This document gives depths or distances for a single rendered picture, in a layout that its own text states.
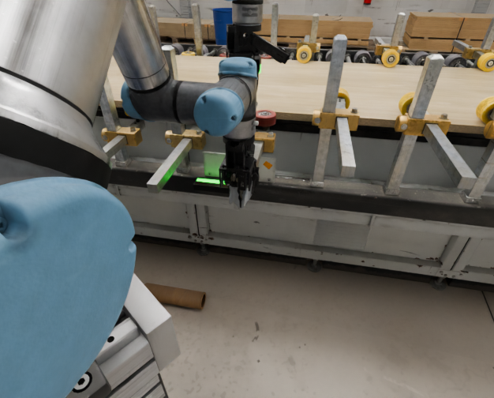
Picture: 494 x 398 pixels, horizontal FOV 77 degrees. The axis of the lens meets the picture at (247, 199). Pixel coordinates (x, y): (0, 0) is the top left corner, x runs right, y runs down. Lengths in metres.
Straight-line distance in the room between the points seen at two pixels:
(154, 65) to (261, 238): 1.26
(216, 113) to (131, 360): 0.36
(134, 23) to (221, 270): 1.41
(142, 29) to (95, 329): 0.42
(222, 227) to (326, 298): 0.63
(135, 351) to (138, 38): 0.41
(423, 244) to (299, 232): 0.58
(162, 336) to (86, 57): 0.31
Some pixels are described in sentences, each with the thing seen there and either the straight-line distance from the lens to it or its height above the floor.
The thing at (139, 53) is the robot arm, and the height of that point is 1.22.
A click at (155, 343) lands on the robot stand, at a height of 0.97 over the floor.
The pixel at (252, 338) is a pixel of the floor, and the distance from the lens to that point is 1.51.
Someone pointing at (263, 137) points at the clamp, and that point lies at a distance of 1.05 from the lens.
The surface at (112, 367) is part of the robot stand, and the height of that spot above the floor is 0.98.
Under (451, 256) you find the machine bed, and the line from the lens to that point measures 1.74.
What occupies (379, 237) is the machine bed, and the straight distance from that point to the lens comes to 1.63.
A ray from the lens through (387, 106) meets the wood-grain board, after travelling 1.33.
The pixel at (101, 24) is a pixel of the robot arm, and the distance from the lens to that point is 0.20.
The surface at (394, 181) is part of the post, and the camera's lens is 1.14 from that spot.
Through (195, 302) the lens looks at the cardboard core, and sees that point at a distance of 1.55.
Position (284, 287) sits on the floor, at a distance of 1.67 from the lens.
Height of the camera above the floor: 1.32
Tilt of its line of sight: 37 degrees down
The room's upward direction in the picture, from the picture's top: straight up
